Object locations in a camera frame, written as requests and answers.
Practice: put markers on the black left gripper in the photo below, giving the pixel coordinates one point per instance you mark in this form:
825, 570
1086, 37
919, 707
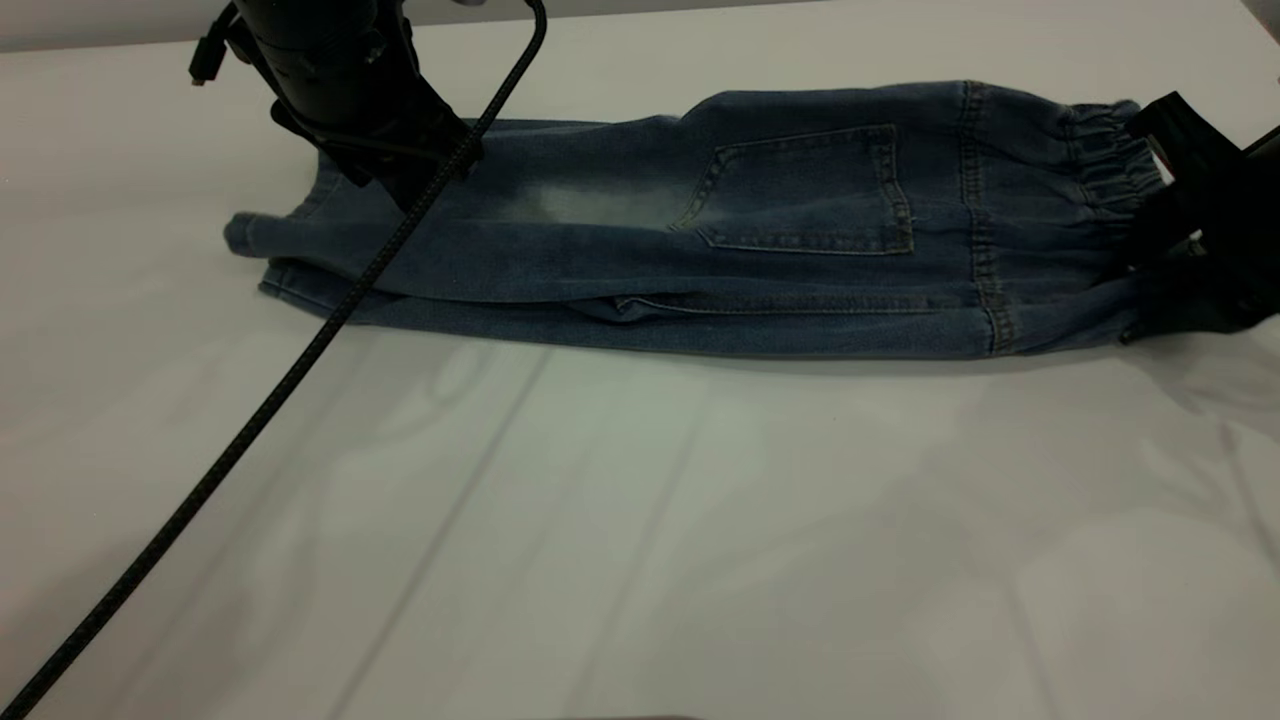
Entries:
350, 110

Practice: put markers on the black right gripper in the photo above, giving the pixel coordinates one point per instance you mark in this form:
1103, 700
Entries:
1240, 200

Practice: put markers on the blue denim pants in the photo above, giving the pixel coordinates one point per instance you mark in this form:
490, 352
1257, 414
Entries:
800, 190

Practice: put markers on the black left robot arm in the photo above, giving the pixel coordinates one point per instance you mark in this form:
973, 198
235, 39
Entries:
320, 30

